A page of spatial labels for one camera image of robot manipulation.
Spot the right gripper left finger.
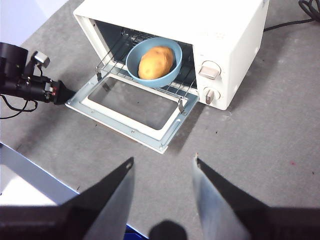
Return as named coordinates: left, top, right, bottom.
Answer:
left=0, top=156, right=136, bottom=240

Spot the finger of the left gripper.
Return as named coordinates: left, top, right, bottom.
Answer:
left=53, top=79, right=76, bottom=106

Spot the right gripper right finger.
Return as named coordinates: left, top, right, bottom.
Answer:
left=191, top=152, right=320, bottom=240

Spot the blue ribbed bowl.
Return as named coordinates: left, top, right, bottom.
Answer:
left=125, top=36, right=183, bottom=89

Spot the brown potato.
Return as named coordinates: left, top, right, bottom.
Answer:
left=137, top=45, right=175, bottom=80

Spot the white Toshiba toaster oven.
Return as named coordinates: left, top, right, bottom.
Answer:
left=73, top=0, right=271, bottom=111

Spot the blue plastic piece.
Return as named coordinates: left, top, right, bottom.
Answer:
left=124, top=223, right=148, bottom=240

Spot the white platform edge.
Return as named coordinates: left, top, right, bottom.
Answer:
left=0, top=142, right=81, bottom=207

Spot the small beige timer knob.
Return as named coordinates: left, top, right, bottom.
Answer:
left=202, top=86, right=221, bottom=105

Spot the large beige temperature knob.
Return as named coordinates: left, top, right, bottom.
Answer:
left=198, top=60, right=223, bottom=81

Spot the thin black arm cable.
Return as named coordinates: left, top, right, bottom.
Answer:
left=0, top=93, right=39, bottom=120

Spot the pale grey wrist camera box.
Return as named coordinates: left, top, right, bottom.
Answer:
left=33, top=51, right=51, bottom=68

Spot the metal wire oven rack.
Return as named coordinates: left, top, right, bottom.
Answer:
left=95, top=27, right=199, bottom=113

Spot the black oven power cable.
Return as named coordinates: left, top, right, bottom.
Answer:
left=263, top=0, right=320, bottom=32

